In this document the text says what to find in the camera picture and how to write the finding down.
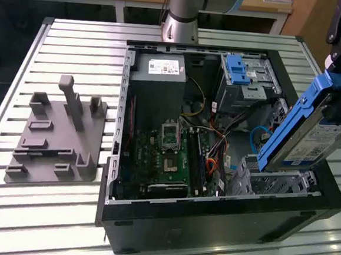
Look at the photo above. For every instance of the green motherboard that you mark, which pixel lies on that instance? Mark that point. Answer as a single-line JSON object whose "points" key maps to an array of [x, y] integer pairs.
{"points": [[144, 161]]}

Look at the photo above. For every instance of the black graphics card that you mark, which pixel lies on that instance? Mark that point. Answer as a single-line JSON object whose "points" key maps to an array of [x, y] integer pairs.
{"points": [[168, 189]]}

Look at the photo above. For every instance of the metal disk bay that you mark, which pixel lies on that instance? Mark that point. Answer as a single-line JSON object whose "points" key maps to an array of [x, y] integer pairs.
{"points": [[275, 183]]}

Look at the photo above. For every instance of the black PC case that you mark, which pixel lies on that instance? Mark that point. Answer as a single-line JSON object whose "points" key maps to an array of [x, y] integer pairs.
{"points": [[209, 234]]}

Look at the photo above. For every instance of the grey parts rack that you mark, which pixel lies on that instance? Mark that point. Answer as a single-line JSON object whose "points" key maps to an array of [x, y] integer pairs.
{"points": [[57, 142]]}

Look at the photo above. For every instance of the hard disk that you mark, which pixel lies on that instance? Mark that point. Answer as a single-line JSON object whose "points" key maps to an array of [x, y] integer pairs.
{"points": [[288, 128]]}

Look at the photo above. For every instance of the blue plastic drive latch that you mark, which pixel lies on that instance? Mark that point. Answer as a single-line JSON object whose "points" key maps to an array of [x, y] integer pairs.
{"points": [[237, 70]]}

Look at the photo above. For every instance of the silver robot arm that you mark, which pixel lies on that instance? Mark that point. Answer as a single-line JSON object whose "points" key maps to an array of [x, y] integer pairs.
{"points": [[182, 16]]}

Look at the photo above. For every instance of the CPU socket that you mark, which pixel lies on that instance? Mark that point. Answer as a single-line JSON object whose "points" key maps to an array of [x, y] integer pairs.
{"points": [[171, 165]]}

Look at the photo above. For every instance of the black RAM slot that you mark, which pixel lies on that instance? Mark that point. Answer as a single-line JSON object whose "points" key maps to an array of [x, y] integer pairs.
{"points": [[191, 161], [195, 162], [199, 162], [203, 162]]}

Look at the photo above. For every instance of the grey metal drive cage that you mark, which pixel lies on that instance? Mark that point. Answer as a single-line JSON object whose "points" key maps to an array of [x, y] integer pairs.
{"points": [[249, 95]]}

